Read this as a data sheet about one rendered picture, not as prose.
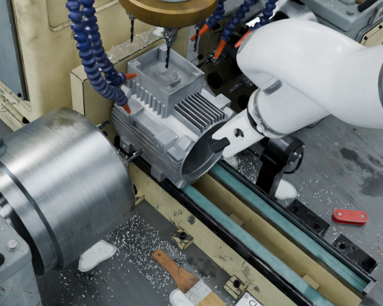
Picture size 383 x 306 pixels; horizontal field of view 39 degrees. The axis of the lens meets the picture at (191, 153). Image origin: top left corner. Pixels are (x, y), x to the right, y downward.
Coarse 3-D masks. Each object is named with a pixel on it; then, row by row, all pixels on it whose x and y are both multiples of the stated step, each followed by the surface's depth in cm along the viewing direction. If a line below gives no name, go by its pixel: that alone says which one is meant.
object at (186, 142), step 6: (126, 90) 109; (132, 90) 110; (126, 96) 109; (228, 108) 109; (228, 114) 108; (234, 114) 109; (186, 138) 102; (180, 144) 103; (186, 144) 102; (192, 144) 103; (186, 150) 103; (222, 156) 118; (180, 180) 111; (180, 186) 112
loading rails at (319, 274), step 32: (224, 160) 121; (160, 192) 120; (192, 192) 116; (224, 192) 121; (256, 192) 117; (192, 224) 117; (224, 224) 111; (256, 224) 118; (288, 224) 113; (224, 256) 114; (256, 256) 106; (288, 256) 116; (320, 256) 109; (256, 288) 112; (288, 288) 103; (320, 288) 114; (352, 288) 106
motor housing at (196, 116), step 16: (192, 96) 108; (208, 96) 114; (112, 112) 112; (144, 112) 109; (176, 112) 105; (192, 112) 104; (208, 112) 105; (224, 112) 106; (128, 128) 111; (144, 128) 107; (160, 128) 107; (176, 128) 106; (192, 128) 104; (208, 128) 104; (144, 144) 109; (176, 144) 105; (208, 144) 119; (160, 160) 108; (176, 160) 105; (192, 160) 118; (208, 160) 118; (176, 176) 108; (192, 176) 115
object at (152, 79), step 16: (160, 48) 110; (128, 64) 106; (144, 64) 110; (160, 64) 111; (176, 64) 111; (192, 64) 108; (128, 80) 109; (144, 80) 105; (160, 80) 108; (176, 80) 107; (192, 80) 105; (144, 96) 108; (160, 96) 104; (176, 96) 104; (160, 112) 107
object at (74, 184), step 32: (32, 128) 92; (64, 128) 91; (96, 128) 92; (0, 160) 85; (32, 160) 86; (64, 160) 87; (96, 160) 89; (0, 192) 83; (32, 192) 83; (64, 192) 86; (96, 192) 89; (128, 192) 94; (32, 224) 84; (64, 224) 86; (96, 224) 91; (32, 256) 90; (64, 256) 89
